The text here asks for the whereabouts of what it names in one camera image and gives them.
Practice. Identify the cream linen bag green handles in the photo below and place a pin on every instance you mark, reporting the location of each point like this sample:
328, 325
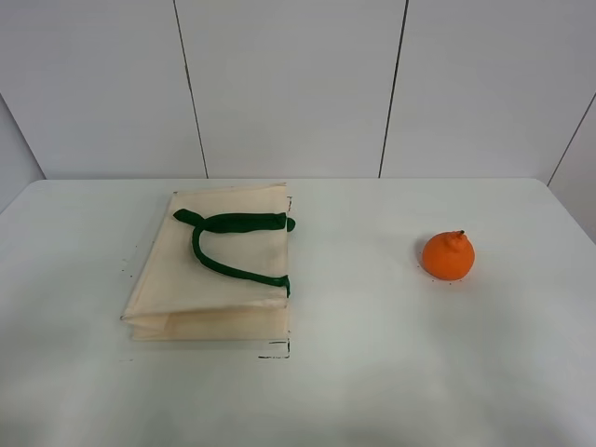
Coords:
218, 269

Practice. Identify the orange citrus fruit with stem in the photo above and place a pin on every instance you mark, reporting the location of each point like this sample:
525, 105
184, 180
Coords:
448, 256

